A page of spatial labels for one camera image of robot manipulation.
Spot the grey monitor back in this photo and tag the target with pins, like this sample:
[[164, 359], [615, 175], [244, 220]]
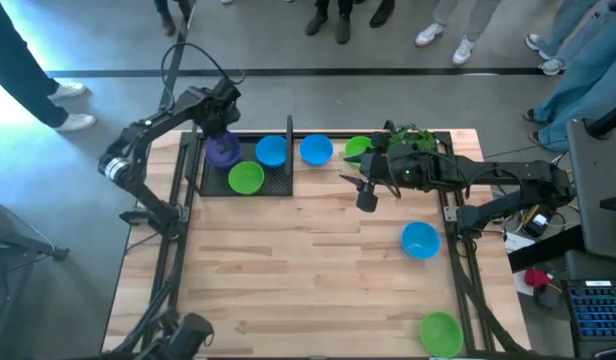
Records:
[[595, 190]]

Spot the purple plastic mini bowl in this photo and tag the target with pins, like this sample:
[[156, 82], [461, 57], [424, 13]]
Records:
[[223, 156]]

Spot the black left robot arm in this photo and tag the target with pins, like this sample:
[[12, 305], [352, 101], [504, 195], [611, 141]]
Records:
[[148, 125]]

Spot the blue plastic mini bowl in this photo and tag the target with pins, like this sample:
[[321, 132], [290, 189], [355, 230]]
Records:
[[271, 151], [420, 240], [316, 150]]

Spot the person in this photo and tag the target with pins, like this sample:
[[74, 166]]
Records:
[[169, 15], [460, 30], [563, 25], [18, 60], [588, 90], [333, 22], [383, 12]]

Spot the black cylindrical device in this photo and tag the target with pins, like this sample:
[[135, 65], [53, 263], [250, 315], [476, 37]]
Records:
[[190, 334]]

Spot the green plant in white pot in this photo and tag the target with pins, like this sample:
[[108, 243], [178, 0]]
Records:
[[410, 136]]

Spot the black stand pole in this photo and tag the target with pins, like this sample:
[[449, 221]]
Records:
[[177, 55]]

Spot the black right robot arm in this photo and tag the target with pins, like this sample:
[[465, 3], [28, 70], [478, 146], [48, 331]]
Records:
[[513, 175]]

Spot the white small box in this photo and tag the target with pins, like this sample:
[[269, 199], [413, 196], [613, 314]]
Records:
[[519, 242]]

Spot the green plastic mini bowl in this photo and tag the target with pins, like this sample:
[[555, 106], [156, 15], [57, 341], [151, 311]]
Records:
[[246, 178], [441, 334], [355, 145]]

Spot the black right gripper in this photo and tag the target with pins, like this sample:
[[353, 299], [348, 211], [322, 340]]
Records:
[[403, 167]]

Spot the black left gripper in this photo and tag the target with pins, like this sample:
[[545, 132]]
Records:
[[219, 105]]

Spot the black laptop with lit keyboard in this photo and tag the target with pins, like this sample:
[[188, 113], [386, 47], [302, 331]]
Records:
[[598, 310]]

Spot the black tripod stand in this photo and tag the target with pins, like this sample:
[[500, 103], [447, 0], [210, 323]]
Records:
[[18, 245]]

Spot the red small object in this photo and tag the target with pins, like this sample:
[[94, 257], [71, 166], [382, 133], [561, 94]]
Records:
[[536, 277]]

